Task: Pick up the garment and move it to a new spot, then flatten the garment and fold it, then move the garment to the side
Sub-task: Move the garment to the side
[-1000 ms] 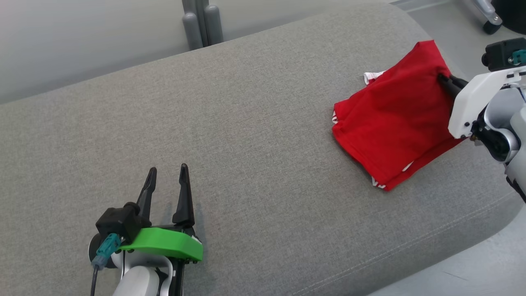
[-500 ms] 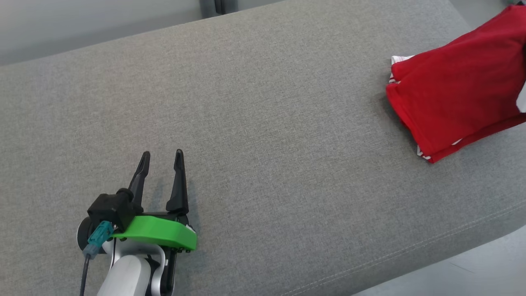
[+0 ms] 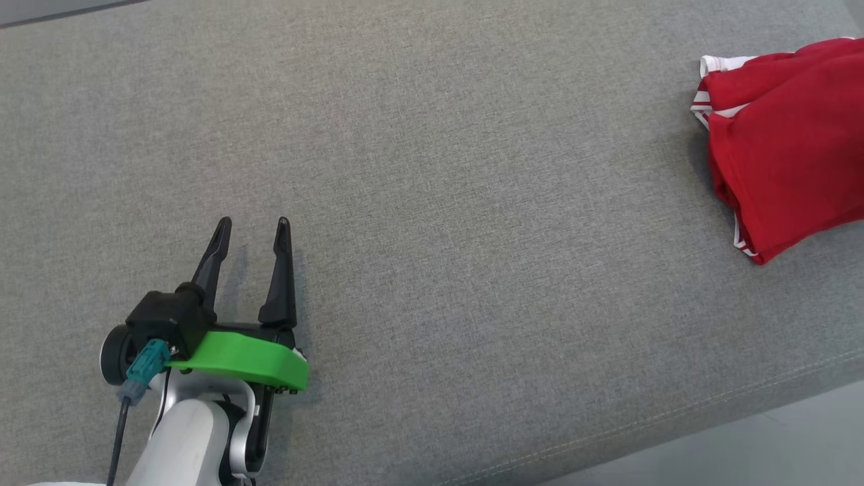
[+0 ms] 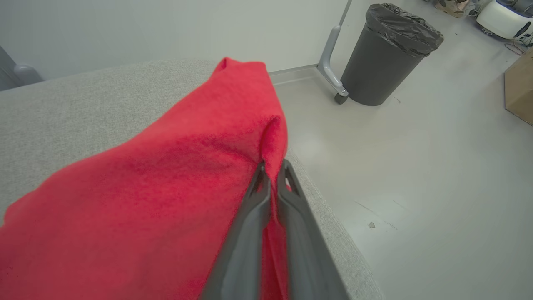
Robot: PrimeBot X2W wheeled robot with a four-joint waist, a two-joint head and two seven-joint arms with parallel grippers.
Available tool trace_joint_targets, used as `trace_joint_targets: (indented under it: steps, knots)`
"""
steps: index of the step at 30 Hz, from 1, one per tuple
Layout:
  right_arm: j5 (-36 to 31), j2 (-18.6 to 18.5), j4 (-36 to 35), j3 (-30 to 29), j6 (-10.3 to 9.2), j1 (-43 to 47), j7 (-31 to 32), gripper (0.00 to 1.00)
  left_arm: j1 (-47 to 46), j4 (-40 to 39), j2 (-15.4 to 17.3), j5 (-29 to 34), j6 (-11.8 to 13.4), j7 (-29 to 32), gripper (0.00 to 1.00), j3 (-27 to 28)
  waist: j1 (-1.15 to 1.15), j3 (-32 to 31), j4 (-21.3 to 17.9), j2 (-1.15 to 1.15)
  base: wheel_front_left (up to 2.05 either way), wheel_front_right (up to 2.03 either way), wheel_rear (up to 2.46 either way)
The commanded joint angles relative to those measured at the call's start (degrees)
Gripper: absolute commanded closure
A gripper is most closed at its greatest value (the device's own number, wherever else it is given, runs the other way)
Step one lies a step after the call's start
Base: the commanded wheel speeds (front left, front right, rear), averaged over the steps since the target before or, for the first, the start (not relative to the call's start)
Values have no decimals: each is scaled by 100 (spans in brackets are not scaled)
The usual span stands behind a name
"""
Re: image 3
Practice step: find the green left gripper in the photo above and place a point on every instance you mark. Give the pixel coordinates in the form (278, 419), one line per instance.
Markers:
(250, 354)

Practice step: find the red Bulls jersey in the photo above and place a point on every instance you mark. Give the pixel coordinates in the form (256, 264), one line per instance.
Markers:
(796, 175)

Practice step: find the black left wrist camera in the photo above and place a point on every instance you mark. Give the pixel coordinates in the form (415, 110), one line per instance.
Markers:
(169, 320)

